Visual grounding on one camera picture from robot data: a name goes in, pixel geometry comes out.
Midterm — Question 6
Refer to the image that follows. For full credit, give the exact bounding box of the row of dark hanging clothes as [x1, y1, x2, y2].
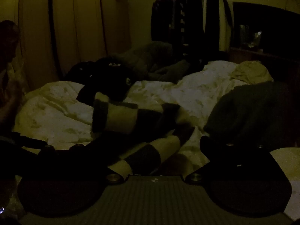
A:
[151, 0, 232, 59]

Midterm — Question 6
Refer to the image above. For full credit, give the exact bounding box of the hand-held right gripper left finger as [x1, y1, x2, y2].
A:
[23, 142, 124, 184]

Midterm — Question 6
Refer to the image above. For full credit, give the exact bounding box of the pale bed sheet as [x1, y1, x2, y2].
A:
[269, 147, 300, 214]

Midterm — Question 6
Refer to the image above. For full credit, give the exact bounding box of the dark wooden cabinet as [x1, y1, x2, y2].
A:
[228, 1, 300, 80]

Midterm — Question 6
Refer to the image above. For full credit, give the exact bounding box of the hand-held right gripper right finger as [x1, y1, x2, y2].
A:
[185, 135, 275, 184]

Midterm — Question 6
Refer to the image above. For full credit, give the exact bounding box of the beige wardrobe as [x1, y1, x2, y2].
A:
[0, 0, 132, 92]

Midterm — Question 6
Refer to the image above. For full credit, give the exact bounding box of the grey garment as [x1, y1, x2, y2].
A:
[110, 41, 204, 83]

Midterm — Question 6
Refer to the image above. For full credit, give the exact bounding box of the dark green garment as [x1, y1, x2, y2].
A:
[203, 81, 300, 150]

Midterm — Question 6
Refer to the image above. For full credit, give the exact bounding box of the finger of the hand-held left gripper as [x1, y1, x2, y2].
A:
[10, 132, 48, 146]

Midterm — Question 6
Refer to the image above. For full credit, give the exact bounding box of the white duvet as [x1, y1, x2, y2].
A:
[13, 60, 242, 169]

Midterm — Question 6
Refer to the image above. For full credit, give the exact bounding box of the brown cloth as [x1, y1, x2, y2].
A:
[0, 20, 26, 132]

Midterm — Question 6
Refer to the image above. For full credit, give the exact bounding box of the yellow pillow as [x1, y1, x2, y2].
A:
[231, 61, 273, 85]

